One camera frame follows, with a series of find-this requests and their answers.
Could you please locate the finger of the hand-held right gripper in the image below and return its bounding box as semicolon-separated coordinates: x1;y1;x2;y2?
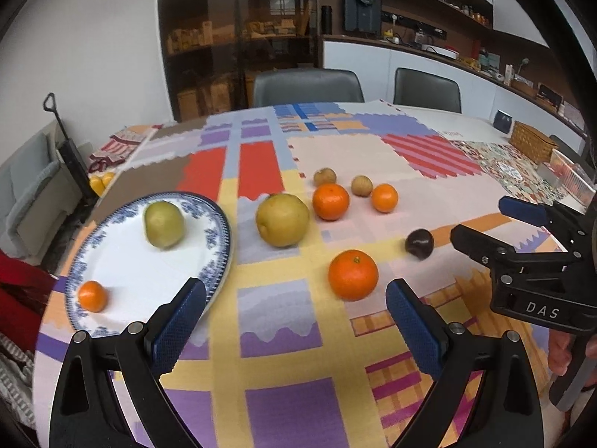
498;196;588;256
450;223;571;274

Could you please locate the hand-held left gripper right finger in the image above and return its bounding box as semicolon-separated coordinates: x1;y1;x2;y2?
385;279;544;448

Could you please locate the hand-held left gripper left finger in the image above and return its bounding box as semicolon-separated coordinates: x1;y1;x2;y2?
49;277;208;448

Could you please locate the dark purple fruit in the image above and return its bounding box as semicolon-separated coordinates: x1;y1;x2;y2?
404;228;435;260

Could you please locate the blue and white plate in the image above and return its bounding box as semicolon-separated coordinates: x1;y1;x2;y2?
65;191;234;337

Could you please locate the large orange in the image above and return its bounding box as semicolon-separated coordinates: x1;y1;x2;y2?
328;249;380;302

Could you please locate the green pear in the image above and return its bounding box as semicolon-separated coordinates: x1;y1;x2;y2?
143;200;186;250

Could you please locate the small orange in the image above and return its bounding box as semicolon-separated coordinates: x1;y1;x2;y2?
371;183;399;214
77;280;109;313

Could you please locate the yellow pear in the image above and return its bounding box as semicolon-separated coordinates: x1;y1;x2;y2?
255;193;311;248

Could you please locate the medium orange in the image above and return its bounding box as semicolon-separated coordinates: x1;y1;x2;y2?
312;183;351;222

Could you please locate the person's right hand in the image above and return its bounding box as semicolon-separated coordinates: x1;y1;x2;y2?
547;329;597;390

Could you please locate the mosaic patterned cloth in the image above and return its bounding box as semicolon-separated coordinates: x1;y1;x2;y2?
447;139;563;202

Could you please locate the clear plastic box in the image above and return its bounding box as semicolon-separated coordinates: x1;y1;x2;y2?
536;148;589;202

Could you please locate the wicker basket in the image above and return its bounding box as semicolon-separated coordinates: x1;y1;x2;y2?
510;121;559;164

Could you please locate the grey chair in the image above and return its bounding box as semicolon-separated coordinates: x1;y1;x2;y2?
393;67;463;113
252;68;365;108

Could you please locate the yellow and white child chair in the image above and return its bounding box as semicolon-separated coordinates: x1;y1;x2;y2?
88;172;115;195

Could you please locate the red striped folded cloth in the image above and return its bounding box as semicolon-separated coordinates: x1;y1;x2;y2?
88;127;162;172

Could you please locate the grey sofa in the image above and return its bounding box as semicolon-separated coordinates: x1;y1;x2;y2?
0;131;85;255

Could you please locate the black upright vacuum cleaner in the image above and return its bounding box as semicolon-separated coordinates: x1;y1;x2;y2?
43;93;100;207

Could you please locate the white counter cabinet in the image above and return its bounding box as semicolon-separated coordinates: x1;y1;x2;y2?
323;34;586;141

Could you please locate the black countertop appliance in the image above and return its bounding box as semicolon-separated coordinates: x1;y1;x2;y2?
344;0;382;36

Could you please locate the glass door cabinet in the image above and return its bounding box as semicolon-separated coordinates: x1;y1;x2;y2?
157;0;323;123

